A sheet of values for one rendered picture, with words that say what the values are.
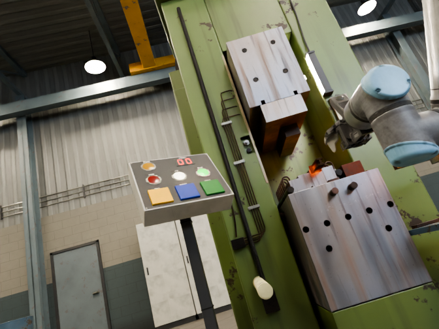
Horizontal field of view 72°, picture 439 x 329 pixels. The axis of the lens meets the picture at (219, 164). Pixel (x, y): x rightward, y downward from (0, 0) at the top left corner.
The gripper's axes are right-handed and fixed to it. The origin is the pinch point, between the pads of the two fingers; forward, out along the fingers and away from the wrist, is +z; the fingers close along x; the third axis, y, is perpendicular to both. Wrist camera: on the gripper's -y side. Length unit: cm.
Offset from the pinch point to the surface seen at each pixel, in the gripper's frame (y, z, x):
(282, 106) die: -32.7, 33.0, -2.6
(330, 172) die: 3.8, 33.0, 5.7
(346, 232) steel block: 29.0, 26.9, 0.1
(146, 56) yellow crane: -487, 498, -125
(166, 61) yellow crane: -495, 543, -83
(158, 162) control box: -18, 20, -62
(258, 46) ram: -68, 33, -3
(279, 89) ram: -41, 33, -1
